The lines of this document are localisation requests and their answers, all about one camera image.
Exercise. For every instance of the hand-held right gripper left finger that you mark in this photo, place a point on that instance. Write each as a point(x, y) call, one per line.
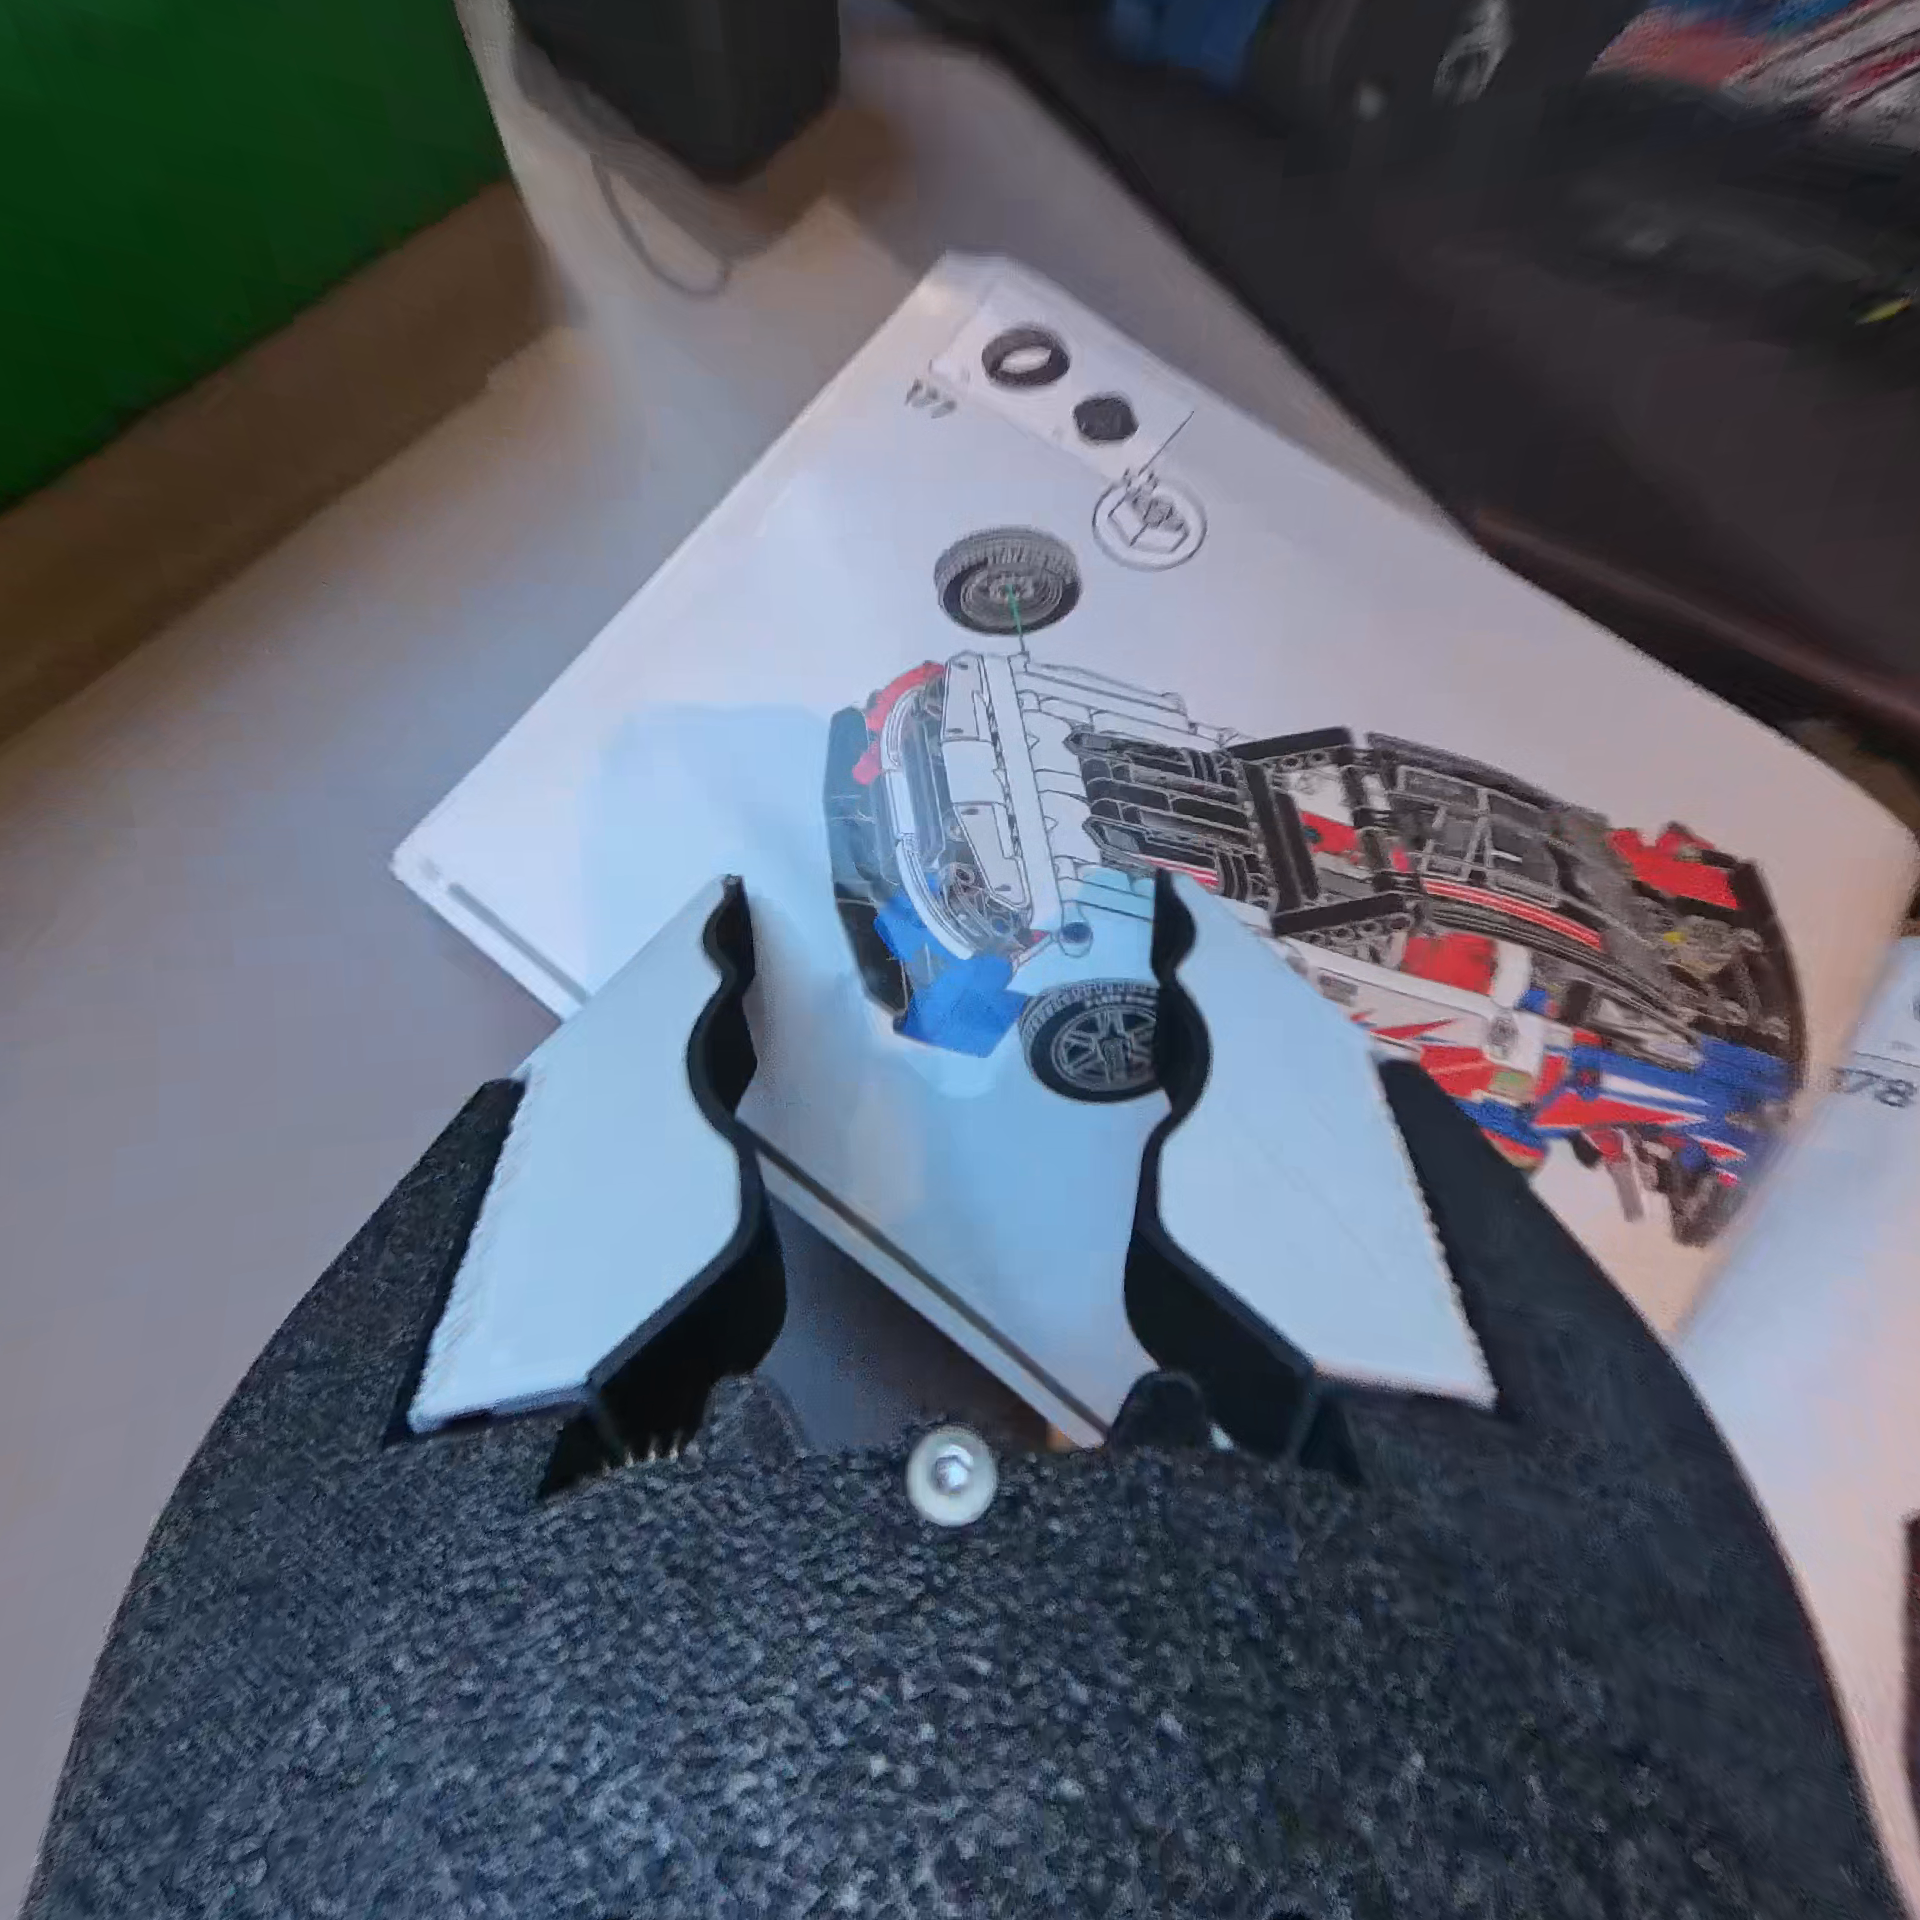
point(601, 1232)

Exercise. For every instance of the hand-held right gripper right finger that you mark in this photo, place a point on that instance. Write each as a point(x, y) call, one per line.
point(1303, 1202)

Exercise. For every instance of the instruction booklet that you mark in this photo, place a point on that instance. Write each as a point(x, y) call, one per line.
point(748, 674)

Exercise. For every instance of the black printed toy set box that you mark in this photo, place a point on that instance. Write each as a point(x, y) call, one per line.
point(1501, 373)

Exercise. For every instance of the green plastic bin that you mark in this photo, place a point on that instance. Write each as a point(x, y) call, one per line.
point(195, 192)

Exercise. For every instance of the black power adapter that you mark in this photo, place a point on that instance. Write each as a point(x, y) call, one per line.
point(688, 75)

